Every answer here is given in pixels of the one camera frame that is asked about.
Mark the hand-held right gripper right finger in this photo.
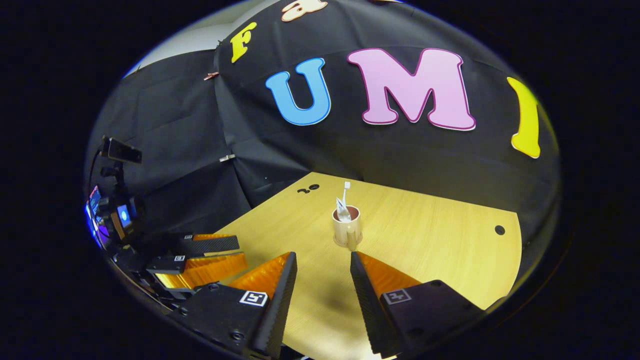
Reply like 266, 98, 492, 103
350, 251, 486, 360

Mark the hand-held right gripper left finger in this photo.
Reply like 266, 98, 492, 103
166, 251, 298, 360

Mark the beige cup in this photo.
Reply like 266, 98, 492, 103
332, 205, 363, 252

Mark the wooden desktop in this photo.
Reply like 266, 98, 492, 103
205, 171, 523, 360

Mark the black backdrop cloth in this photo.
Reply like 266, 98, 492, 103
82, 0, 561, 261

